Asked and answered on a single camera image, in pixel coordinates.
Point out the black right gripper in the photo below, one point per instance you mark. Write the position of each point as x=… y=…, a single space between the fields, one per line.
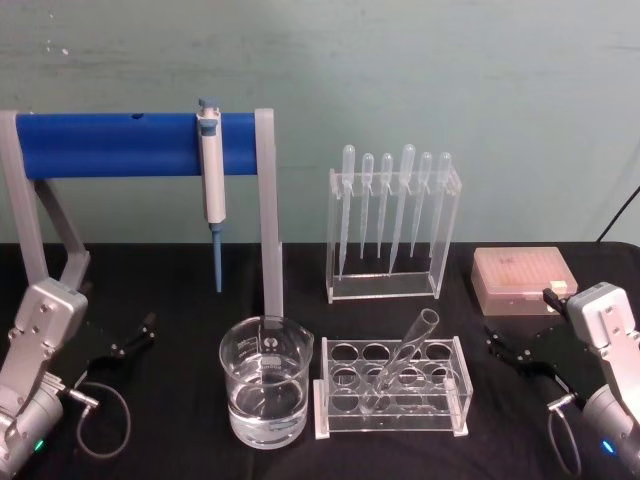
x=557 y=355

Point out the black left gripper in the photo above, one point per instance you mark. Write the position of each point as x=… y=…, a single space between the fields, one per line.
x=80 y=355

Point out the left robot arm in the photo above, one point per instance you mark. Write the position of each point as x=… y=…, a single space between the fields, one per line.
x=35 y=325

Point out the glass test tube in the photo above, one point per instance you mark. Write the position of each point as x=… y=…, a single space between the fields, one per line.
x=407 y=340

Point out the translucent pink pipette tip box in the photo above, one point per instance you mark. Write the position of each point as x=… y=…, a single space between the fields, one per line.
x=515 y=280

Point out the clear acrylic pipette holder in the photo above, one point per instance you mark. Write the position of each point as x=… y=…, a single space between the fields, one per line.
x=445 y=240

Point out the clear acrylic test tube rack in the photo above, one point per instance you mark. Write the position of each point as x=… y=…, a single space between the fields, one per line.
x=450 y=395

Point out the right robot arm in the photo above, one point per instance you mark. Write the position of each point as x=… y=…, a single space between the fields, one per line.
x=607 y=320

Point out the white and blue micropipette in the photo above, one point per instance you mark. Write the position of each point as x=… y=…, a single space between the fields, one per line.
x=211 y=185

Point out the glass beaker with water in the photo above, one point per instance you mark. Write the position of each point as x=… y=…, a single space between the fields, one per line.
x=265 y=400

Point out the grey stand with blue bar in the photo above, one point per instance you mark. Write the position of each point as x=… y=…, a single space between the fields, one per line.
x=100 y=145

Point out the black table cloth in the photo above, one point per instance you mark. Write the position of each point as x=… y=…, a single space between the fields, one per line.
x=175 y=400

